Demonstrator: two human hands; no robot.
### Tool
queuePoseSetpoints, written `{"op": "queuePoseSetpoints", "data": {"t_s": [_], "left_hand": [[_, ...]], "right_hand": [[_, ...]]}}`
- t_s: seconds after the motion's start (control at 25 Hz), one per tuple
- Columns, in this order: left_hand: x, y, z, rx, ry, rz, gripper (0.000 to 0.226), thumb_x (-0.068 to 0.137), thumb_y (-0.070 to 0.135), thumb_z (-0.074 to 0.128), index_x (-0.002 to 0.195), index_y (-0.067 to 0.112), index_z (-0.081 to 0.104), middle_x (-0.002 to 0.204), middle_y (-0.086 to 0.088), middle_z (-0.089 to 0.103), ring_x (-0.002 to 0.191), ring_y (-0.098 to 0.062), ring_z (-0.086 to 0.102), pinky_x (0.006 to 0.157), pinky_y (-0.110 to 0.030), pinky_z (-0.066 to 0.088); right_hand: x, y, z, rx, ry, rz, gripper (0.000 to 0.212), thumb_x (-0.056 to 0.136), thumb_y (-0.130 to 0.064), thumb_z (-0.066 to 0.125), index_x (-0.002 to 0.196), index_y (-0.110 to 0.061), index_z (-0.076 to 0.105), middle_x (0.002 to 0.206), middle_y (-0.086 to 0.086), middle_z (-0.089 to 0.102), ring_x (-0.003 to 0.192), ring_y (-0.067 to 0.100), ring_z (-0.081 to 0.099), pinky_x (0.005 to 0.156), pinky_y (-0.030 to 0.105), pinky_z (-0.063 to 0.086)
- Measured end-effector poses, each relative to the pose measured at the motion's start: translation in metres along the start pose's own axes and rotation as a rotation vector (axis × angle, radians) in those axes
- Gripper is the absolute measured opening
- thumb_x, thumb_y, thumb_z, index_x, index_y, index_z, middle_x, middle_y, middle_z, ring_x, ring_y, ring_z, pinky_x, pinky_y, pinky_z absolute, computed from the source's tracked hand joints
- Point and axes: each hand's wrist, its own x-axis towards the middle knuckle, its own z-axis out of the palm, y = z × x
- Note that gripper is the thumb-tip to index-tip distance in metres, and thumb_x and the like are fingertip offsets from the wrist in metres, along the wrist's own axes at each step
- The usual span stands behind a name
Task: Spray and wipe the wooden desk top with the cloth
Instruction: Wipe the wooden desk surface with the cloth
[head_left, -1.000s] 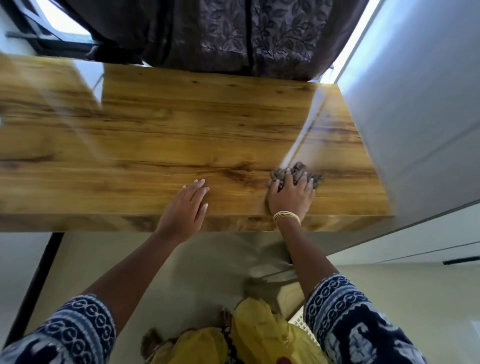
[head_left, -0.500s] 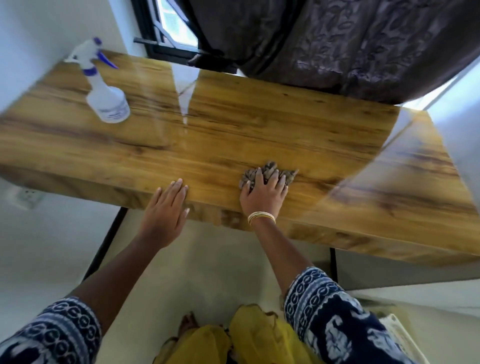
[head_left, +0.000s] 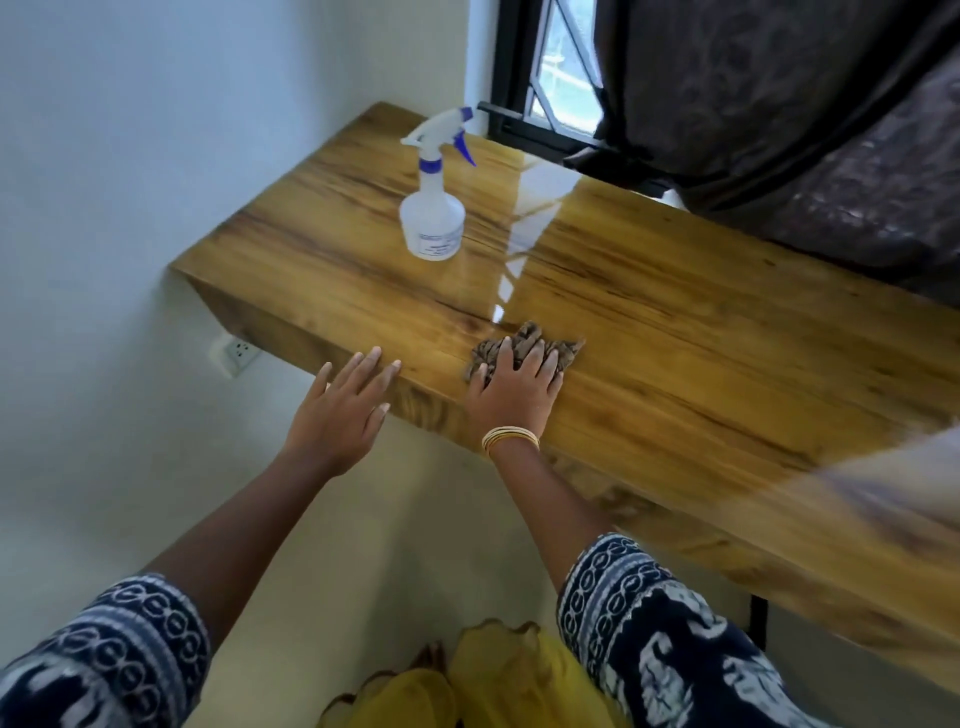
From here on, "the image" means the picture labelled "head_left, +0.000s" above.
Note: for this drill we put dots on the black framed window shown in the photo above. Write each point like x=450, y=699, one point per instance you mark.
x=517, y=75

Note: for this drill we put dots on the white wall socket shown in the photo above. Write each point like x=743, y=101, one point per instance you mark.
x=234, y=355

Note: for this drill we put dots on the blue white patterned top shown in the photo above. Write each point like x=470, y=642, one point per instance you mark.
x=652, y=645

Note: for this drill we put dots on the person's left foot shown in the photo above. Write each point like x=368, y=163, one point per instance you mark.
x=431, y=658

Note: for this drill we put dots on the brown leaf-patterned curtain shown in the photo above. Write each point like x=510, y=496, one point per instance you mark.
x=787, y=112

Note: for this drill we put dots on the wooden table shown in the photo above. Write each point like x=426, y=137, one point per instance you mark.
x=675, y=360

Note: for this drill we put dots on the person's right hand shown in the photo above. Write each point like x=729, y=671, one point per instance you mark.
x=514, y=397

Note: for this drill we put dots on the white spray bottle blue trigger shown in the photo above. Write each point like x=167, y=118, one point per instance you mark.
x=431, y=217

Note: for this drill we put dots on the yellow garment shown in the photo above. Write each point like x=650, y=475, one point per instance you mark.
x=487, y=682

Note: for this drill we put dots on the person's right forearm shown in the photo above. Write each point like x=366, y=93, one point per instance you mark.
x=551, y=510

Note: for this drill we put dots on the person's left hand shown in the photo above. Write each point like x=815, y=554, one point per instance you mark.
x=337, y=424

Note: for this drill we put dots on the brown striped cleaning cloth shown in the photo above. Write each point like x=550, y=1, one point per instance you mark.
x=525, y=345

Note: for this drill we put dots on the person's left forearm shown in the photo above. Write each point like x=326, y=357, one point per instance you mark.
x=232, y=540

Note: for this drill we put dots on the gold bangles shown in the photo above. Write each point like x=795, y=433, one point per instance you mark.
x=510, y=437

